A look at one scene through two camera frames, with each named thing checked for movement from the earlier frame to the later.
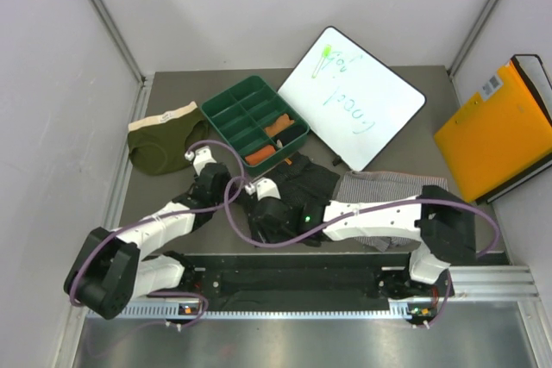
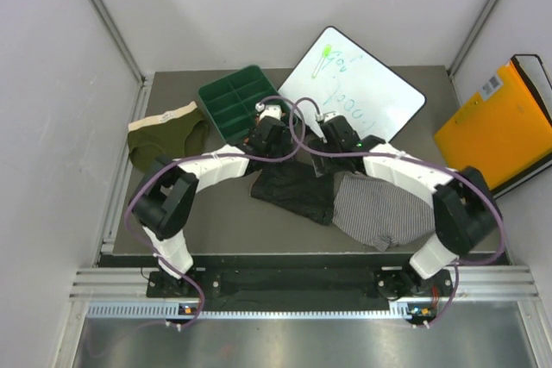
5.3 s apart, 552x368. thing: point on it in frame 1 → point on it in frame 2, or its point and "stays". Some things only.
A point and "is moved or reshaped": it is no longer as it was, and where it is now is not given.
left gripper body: [221, 195] → [279, 150]
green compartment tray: [257, 121] is moved or reshaped
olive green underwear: [158, 143] stays
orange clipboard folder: [503, 140] stays
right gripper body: [271, 236] → [334, 165]
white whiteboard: [352, 101] stays
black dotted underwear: [303, 180] stays
